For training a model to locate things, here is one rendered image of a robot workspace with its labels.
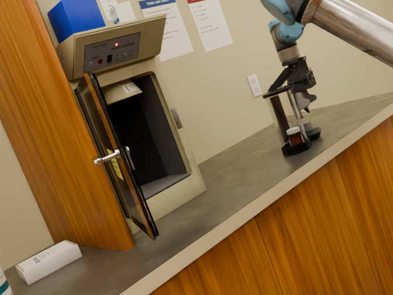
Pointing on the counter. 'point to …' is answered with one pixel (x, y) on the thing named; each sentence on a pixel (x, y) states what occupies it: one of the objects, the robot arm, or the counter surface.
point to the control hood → (157, 26)
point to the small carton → (122, 13)
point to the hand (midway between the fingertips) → (303, 113)
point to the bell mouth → (120, 91)
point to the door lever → (104, 158)
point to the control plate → (108, 48)
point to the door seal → (126, 153)
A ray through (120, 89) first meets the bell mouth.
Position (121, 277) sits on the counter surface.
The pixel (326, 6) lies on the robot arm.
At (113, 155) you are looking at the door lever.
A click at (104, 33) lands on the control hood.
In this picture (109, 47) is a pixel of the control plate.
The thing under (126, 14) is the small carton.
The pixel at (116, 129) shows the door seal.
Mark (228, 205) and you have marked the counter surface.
